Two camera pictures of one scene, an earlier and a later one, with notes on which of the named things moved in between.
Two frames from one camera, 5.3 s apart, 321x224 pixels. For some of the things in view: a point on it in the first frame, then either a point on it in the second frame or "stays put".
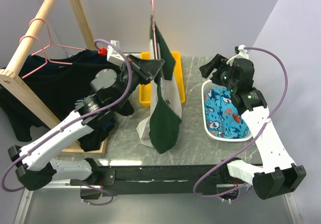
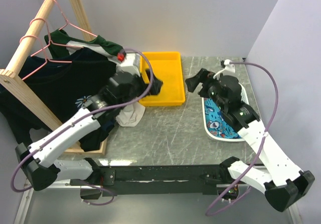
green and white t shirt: [158, 129] to [56, 41]
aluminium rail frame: [54, 184] stays put
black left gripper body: [139, 73] to [145, 86]
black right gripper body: [222, 75] to [209, 89]
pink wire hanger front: [47, 60] stays put
